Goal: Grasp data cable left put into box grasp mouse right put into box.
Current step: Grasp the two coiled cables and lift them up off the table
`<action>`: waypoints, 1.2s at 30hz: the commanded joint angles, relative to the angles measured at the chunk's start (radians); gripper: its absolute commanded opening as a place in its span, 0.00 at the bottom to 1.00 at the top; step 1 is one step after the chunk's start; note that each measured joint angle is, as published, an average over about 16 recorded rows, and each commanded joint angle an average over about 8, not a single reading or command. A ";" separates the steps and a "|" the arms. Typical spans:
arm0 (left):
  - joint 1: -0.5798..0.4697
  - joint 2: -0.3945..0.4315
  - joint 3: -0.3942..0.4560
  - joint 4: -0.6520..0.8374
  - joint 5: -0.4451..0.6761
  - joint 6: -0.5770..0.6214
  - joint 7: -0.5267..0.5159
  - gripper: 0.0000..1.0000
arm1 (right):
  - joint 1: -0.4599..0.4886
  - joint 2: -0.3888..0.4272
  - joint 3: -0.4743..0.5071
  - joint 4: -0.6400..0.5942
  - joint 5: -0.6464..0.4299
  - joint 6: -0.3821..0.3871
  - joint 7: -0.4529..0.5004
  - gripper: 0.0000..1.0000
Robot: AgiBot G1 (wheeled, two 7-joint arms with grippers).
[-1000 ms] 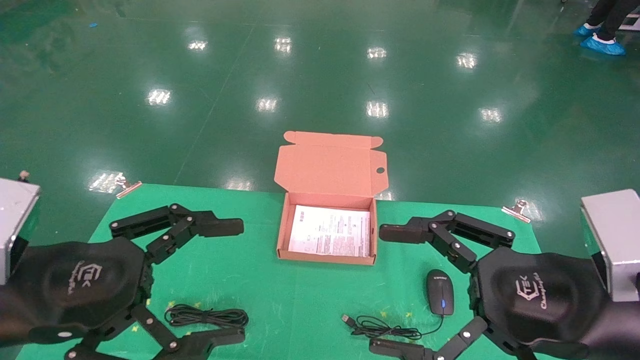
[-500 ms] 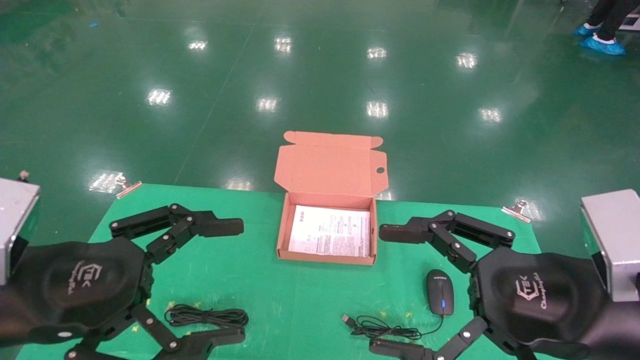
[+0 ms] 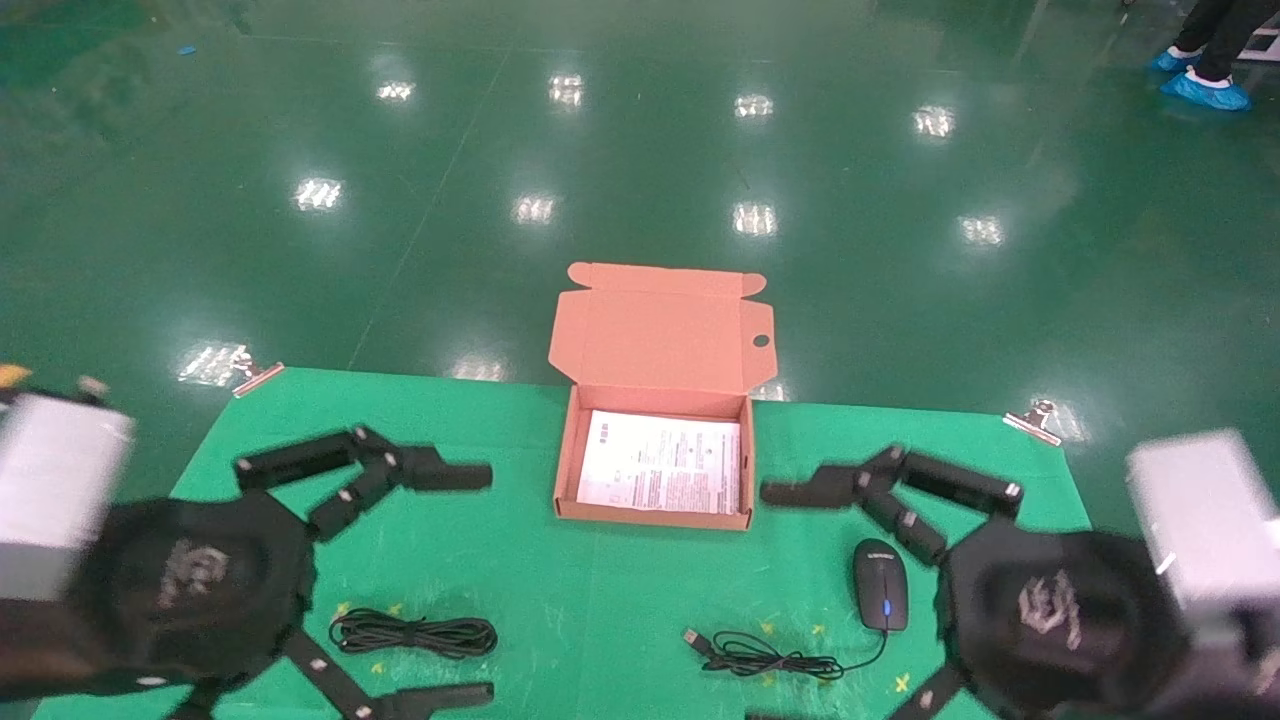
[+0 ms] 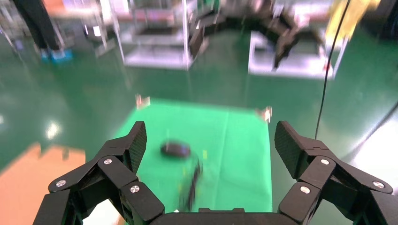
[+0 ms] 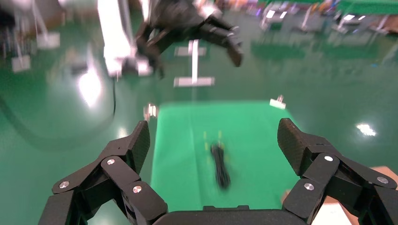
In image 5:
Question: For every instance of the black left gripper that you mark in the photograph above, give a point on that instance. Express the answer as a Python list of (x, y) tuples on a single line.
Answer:
[(177, 14)]

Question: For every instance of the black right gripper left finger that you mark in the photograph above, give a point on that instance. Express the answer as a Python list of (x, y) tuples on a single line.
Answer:
[(124, 174)]

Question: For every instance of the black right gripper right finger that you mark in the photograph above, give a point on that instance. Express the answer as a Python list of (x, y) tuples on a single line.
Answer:
[(320, 170)]

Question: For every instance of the white printed paper sheet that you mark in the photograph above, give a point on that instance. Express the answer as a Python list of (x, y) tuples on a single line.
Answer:
[(331, 216)]

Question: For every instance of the green table cloth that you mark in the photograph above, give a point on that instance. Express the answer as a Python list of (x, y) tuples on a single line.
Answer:
[(186, 155)]

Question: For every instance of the silver metal binder clip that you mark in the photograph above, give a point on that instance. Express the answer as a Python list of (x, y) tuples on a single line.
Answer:
[(277, 103)]

